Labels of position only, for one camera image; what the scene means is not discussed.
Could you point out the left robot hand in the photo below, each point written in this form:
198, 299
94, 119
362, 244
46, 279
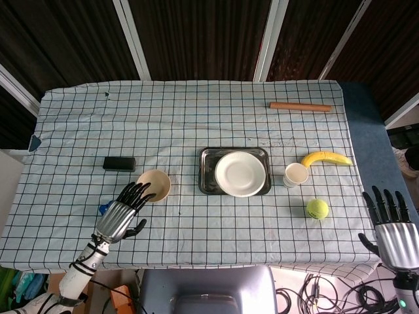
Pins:
116, 220

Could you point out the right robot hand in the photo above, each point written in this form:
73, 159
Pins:
397, 243

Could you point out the beige bowl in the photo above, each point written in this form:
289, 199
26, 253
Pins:
161, 184

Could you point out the white round plate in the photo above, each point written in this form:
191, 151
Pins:
240, 174

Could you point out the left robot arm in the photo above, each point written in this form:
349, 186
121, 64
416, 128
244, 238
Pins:
82, 271

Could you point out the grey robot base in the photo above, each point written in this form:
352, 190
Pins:
206, 288

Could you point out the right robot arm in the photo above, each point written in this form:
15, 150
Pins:
407, 291

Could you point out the metal tray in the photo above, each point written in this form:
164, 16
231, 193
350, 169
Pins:
207, 170

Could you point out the blue building block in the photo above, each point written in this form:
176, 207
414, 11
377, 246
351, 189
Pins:
103, 208

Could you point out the black rectangular box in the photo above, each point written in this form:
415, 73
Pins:
118, 163

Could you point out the orange box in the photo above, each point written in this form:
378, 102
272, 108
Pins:
122, 299

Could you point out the yellow tennis ball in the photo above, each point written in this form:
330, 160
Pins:
317, 209

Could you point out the blue felt table cover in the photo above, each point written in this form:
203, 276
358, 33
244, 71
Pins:
370, 147

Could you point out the black plastic crate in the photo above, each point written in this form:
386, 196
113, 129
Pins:
404, 137

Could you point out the yellow banana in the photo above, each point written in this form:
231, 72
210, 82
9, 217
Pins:
327, 157

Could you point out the checked light blue tablecloth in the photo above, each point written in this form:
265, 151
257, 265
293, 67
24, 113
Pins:
163, 114

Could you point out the white paper cup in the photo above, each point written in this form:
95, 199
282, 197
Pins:
295, 175

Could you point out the wooden rolling pin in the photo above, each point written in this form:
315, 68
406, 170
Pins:
299, 107

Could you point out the white partition frame post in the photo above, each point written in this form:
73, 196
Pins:
404, 112
270, 39
343, 39
16, 88
131, 39

